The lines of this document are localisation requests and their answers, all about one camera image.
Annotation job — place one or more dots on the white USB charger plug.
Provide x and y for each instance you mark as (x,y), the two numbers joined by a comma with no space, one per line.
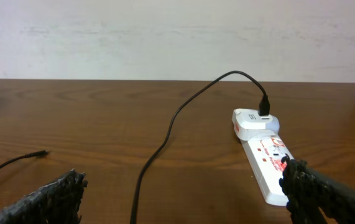
(250,126)

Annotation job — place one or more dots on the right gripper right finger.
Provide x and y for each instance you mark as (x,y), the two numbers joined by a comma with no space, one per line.
(313,197)

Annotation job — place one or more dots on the white power strip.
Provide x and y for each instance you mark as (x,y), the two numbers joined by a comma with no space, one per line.
(265,157)

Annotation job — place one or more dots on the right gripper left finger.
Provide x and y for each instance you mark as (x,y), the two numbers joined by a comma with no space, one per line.
(57,202)

